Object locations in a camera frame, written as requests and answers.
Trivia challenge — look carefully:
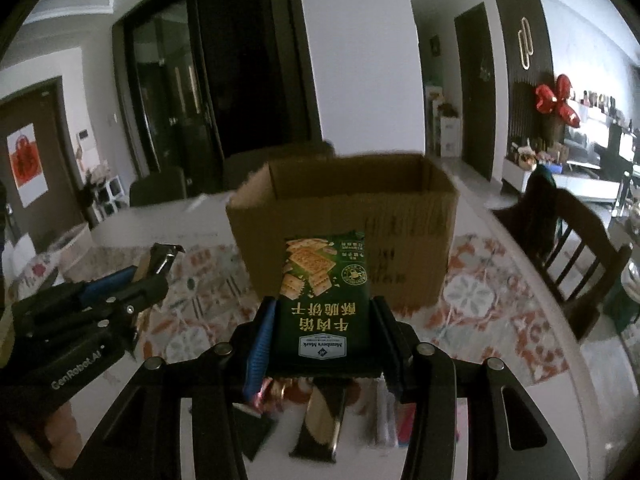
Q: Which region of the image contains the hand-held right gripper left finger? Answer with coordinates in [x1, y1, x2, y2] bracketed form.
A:
[65, 297, 279, 480]

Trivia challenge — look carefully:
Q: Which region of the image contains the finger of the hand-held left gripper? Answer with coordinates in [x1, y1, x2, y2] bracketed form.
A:
[11, 266, 140, 323]
[27, 275, 171, 361]

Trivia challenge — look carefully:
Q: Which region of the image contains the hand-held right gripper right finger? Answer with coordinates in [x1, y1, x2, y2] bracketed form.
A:
[370, 295, 581, 480]

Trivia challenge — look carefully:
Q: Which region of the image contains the small black gold snack packet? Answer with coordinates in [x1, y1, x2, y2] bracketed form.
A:
[136, 242, 187, 283]

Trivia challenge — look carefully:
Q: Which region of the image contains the green cracker packet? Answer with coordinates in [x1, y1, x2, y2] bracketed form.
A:
[265, 230, 386, 380]

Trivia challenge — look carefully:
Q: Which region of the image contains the brown cardboard box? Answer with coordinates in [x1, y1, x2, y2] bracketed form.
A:
[226, 154, 460, 312]

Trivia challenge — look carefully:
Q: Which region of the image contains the person's left hand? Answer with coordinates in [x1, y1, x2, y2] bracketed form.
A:
[47, 402, 83, 463]

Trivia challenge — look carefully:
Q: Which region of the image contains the pink wrapped candy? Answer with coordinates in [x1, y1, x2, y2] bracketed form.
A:
[252, 377, 290, 412]

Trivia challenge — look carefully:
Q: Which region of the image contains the white snack packet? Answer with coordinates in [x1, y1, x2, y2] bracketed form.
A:
[369, 379, 402, 449]

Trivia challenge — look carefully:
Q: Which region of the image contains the pink snack packet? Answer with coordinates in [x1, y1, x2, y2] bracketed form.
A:
[397, 402, 420, 447]

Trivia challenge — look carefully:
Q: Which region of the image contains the patterned tablecloth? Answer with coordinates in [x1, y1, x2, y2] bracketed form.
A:
[15, 232, 571, 403]

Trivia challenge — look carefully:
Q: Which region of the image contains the dark flat snack packet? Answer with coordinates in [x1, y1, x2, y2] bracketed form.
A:
[232, 402, 279, 461]

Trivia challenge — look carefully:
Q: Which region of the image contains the small white shelf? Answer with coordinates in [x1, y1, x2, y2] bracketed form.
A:
[92, 175, 127, 222]

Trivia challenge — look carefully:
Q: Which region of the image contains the long black gold snack bar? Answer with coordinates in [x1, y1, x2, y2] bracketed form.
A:
[290, 382, 349, 463]

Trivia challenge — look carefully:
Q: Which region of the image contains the dark upholstered chair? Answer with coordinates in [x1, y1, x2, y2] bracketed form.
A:
[129, 166, 189, 208]

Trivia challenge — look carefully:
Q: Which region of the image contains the red and white door poster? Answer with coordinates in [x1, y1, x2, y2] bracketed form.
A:
[6, 122, 50, 207]

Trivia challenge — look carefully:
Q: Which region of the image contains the brown entrance door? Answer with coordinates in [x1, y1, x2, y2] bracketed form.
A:
[0, 76, 87, 257]

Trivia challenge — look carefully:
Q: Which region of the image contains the dark wooden slatted chair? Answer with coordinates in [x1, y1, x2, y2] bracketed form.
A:
[492, 164, 633, 342]

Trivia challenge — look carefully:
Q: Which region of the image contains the dark glass sliding door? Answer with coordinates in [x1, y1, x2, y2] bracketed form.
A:
[112, 0, 322, 182]

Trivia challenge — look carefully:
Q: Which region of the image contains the dark cloth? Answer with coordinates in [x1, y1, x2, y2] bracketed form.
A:
[522, 162, 560, 261]

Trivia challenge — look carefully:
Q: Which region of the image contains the white storage cabinet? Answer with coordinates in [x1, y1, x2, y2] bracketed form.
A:
[431, 85, 464, 159]

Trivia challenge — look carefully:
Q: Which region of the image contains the dark interior door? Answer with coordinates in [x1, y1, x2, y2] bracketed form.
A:
[454, 2, 502, 182]

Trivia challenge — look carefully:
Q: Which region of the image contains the gold wall ornament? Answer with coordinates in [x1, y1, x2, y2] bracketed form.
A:
[516, 17, 532, 70]

